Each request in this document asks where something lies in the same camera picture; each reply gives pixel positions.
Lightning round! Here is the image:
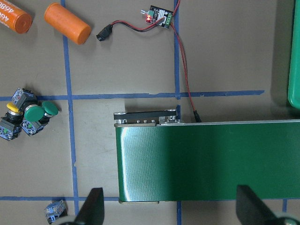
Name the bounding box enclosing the green conveyor belt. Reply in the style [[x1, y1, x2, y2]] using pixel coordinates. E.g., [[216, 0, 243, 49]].
[[114, 109, 300, 203]]

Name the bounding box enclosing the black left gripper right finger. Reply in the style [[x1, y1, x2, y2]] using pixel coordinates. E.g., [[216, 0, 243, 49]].
[[236, 185, 280, 225]]

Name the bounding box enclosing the orange cylinder with 4680 text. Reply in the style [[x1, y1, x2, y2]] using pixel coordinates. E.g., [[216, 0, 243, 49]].
[[0, 0, 32, 34]]

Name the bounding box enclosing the lone yellow push button switch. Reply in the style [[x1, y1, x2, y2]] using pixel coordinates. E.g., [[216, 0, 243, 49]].
[[44, 200, 68, 225]]

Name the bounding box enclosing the red black power cable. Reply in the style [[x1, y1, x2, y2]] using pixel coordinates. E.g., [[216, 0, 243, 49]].
[[110, 0, 203, 123]]

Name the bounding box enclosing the black cable connector plug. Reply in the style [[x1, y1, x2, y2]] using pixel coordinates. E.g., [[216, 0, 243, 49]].
[[96, 24, 113, 42]]

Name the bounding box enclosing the green push button switch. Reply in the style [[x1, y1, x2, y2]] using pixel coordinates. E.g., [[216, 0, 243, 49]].
[[12, 88, 59, 118], [21, 105, 50, 136]]

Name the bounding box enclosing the plain orange cylinder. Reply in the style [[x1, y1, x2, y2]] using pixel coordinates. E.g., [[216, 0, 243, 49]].
[[44, 2, 91, 45]]

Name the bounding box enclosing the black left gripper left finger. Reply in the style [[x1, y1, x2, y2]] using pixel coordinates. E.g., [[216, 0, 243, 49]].
[[74, 187, 104, 225]]

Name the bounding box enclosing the small motor controller board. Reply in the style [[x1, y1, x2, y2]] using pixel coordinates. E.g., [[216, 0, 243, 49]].
[[140, 5, 173, 29]]

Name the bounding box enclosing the green plastic tray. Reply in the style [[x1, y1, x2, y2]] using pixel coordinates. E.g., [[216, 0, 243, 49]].
[[288, 0, 300, 110]]

